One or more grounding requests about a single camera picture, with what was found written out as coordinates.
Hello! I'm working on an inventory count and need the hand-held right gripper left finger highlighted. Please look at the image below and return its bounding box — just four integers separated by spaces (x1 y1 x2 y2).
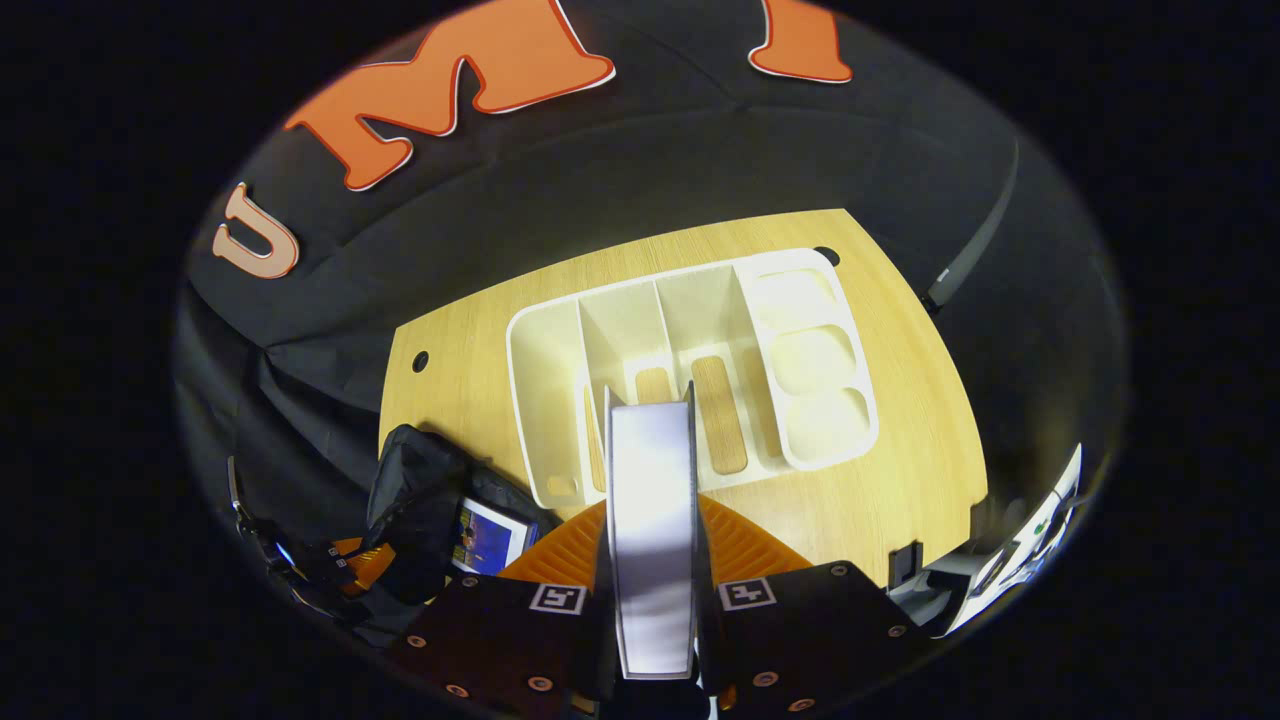
388 500 616 716

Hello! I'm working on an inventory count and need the grey curved pole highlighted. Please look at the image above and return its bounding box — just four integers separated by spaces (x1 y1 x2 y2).
925 135 1021 311

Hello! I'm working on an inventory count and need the white spine book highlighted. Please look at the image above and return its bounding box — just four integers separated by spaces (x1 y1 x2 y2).
605 382 699 679

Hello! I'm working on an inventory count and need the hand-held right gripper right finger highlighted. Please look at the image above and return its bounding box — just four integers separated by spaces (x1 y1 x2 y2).
693 495 931 716

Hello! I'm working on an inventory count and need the blue cover book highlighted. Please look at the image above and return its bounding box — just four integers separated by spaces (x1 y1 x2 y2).
450 497 541 578

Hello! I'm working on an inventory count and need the white plastic bookshelf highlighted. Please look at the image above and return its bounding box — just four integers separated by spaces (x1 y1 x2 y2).
507 248 881 511

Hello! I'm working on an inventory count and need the black schoolbag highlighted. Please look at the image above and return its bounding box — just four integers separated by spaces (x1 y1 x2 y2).
365 425 561 641

